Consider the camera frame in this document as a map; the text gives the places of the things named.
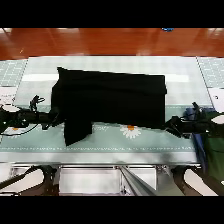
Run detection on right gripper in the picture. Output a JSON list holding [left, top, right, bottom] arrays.
[[162, 115, 185, 139]]

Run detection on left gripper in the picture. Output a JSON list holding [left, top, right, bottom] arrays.
[[41, 107, 65, 131]]

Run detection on black shirt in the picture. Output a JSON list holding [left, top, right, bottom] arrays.
[[50, 66, 168, 147]]

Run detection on blue garment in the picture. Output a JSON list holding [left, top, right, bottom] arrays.
[[181, 106, 210, 172]]

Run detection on green garment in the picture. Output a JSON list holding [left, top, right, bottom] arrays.
[[202, 111, 224, 184]]

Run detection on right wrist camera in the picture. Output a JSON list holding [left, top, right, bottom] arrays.
[[189, 102, 205, 122]]

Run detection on black cable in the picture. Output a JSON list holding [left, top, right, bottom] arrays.
[[0, 122, 40, 138]]

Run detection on silver frame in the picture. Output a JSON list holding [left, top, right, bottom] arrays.
[[0, 161, 205, 197]]

